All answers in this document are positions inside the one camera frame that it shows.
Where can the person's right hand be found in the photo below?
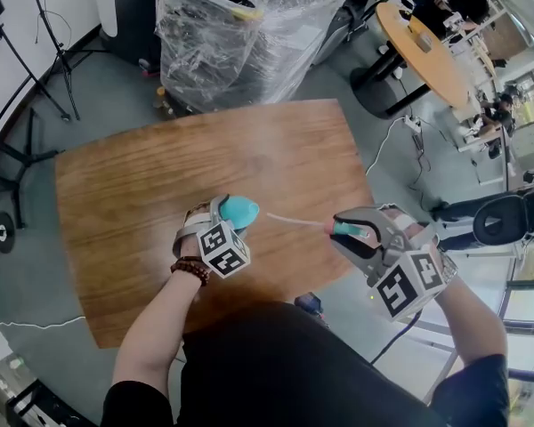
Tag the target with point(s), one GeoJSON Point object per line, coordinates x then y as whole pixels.
{"type": "Point", "coordinates": [411, 227]}

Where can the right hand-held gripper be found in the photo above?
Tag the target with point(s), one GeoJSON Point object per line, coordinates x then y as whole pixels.
{"type": "Point", "coordinates": [405, 283]}

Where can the teal pink spray nozzle head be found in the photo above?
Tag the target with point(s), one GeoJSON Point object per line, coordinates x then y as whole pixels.
{"type": "Point", "coordinates": [347, 230]}

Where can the black stand with round wheel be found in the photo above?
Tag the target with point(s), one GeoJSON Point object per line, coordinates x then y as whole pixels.
{"type": "Point", "coordinates": [9, 167]}

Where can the teal spray bottle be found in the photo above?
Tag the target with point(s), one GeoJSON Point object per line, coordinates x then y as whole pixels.
{"type": "Point", "coordinates": [240, 211]}

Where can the person's left hand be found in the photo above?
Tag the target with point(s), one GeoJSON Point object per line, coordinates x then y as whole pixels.
{"type": "Point", "coordinates": [198, 215]}

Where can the person's right forearm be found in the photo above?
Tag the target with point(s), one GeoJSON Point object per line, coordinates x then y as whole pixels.
{"type": "Point", "coordinates": [471, 318]}

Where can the black waist device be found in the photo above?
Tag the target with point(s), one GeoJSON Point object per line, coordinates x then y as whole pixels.
{"type": "Point", "coordinates": [311, 307]}

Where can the person's black shirt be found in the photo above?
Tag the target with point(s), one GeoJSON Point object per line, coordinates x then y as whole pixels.
{"type": "Point", "coordinates": [293, 372]}

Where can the person's left forearm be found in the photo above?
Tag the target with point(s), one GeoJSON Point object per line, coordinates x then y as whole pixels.
{"type": "Point", "coordinates": [156, 332]}

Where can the small grey box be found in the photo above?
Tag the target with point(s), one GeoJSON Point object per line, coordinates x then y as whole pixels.
{"type": "Point", "coordinates": [425, 42]}

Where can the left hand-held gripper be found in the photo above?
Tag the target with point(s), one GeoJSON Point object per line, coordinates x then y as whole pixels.
{"type": "Point", "coordinates": [222, 249]}

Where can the black and white copier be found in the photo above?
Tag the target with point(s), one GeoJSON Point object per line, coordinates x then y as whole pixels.
{"type": "Point", "coordinates": [124, 11]}

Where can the round wooden table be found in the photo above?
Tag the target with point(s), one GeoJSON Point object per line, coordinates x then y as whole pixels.
{"type": "Point", "coordinates": [427, 60]}

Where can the black tripod stand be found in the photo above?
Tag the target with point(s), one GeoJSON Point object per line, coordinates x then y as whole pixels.
{"type": "Point", "coordinates": [64, 60]}

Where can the plastic-wrapped machine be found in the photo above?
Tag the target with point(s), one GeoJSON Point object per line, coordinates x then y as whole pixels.
{"type": "Point", "coordinates": [231, 38]}

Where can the silver wristwatch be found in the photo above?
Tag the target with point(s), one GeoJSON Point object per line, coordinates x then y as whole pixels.
{"type": "Point", "coordinates": [448, 267]}

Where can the white power strip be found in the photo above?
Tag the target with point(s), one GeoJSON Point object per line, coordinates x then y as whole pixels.
{"type": "Point", "coordinates": [413, 123]}

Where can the black backpack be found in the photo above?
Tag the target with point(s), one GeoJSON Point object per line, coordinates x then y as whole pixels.
{"type": "Point", "coordinates": [507, 218]}

